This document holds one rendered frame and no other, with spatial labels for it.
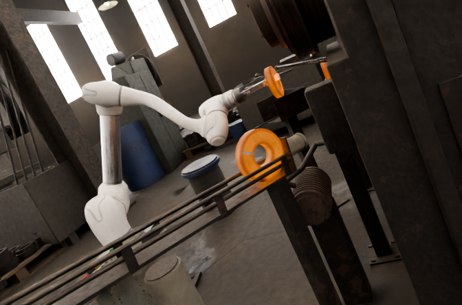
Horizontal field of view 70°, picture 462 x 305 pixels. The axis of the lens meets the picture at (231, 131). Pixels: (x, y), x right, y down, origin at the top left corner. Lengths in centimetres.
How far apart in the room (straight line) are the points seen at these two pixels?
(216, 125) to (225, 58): 1042
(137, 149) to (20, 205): 152
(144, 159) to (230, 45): 780
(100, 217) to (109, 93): 59
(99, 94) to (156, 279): 94
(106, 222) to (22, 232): 256
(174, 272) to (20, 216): 318
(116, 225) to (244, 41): 1037
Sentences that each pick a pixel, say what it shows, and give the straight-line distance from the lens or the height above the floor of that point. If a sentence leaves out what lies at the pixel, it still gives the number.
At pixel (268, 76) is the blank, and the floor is 87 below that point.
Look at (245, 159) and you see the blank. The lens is 92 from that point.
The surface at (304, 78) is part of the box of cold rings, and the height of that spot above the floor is 54.
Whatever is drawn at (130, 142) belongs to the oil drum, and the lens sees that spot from 464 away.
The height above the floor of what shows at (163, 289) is 48.
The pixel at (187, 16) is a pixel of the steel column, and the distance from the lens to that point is 839.
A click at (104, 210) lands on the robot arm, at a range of 171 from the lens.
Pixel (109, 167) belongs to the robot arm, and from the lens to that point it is 187.
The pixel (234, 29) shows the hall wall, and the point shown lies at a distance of 1177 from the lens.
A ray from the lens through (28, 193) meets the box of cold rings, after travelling 384.
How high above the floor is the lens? 96
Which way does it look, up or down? 10 degrees down
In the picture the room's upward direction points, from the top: 25 degrees counter-clockwise
